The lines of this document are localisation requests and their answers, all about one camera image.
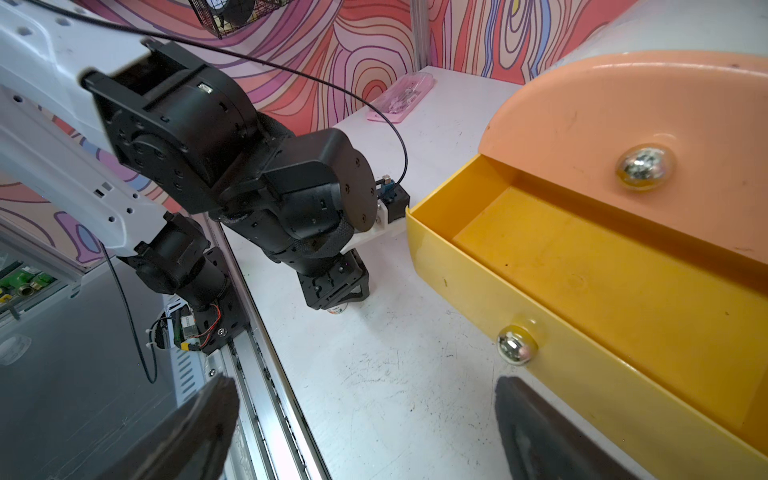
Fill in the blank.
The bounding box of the peach top drawer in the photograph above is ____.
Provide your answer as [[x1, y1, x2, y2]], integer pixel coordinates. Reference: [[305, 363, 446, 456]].
[[479, 51, 767, 263]]

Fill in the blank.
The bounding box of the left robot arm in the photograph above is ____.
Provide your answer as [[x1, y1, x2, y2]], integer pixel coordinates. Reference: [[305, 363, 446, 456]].
[[1, 1, 378, 310]]

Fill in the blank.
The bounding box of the yellow drawer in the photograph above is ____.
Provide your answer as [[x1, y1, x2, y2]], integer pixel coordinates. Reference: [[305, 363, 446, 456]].
[[406, 156, 767, 479]]

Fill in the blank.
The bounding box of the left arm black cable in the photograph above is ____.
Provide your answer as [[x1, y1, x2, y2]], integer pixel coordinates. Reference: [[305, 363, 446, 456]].
[[23, 0, 410, 187]]

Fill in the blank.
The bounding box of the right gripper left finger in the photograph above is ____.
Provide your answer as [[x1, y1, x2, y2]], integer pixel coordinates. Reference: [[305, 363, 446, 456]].
[[99, 374, 240, 480]]

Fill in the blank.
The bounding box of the green circuit board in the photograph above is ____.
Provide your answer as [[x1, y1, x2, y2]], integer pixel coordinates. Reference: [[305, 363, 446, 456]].
[[1, 253, 57, 306]]

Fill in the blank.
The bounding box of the black wire basket left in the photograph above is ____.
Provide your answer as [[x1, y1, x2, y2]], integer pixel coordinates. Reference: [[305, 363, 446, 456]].
[[188, 0, 289, 39]]

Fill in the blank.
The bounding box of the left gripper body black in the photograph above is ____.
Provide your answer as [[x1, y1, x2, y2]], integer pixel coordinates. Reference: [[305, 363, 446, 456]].
[[221, 179, 375, 277]]

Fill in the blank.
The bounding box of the pink plastic tray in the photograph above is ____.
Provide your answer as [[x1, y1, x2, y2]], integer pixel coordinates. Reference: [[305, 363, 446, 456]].
[[366, 72, 436, 124]]

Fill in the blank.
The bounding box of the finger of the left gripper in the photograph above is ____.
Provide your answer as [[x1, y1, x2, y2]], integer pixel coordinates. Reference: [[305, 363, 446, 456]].
[[298, 249, 370, 310]]

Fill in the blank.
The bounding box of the white round drawer cabinet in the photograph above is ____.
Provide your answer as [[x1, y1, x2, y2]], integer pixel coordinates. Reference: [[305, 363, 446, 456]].
[[554, 1, 767, 68]]

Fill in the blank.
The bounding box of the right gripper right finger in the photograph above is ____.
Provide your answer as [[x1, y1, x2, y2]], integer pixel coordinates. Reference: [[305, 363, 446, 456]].
[[494, 377, 636, 479]]

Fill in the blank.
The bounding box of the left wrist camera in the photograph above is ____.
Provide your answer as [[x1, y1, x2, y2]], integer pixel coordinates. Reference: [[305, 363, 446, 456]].
[[341, 175, 411, 254]]

